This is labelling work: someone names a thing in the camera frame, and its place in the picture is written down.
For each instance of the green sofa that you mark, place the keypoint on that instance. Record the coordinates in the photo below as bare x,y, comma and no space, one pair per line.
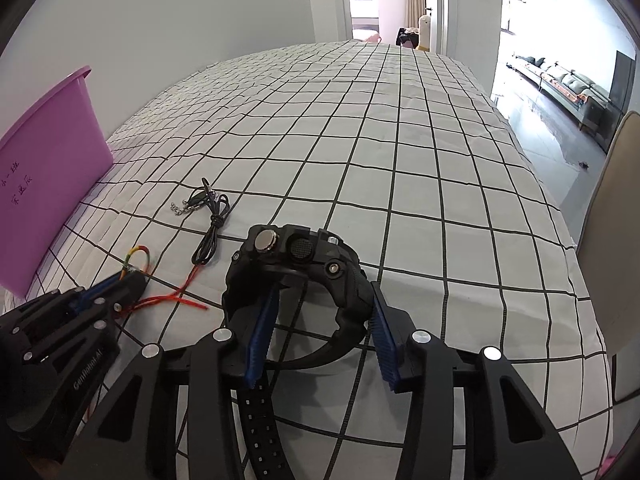
580,87

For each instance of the dark bag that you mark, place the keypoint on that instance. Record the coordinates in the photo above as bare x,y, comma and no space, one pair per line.
406,37

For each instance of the white sofa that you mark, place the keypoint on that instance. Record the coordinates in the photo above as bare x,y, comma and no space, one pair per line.
525,66

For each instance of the white checked tablecloth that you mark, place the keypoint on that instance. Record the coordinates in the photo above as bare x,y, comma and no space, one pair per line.
400,160

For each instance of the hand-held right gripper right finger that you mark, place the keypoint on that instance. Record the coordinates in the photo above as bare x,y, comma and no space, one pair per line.
385,345

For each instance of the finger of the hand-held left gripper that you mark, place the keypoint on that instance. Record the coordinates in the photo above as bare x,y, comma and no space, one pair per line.
131,290
102,285

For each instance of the pink plastic basin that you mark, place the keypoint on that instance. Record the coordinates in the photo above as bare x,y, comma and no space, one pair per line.
45,175

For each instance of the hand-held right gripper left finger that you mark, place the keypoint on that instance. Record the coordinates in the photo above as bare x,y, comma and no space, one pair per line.
260,340

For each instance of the black wristwatch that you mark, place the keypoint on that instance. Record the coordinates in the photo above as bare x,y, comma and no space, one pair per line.
300,250

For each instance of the dark cabinet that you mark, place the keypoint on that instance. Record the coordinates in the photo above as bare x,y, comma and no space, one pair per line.
622,100

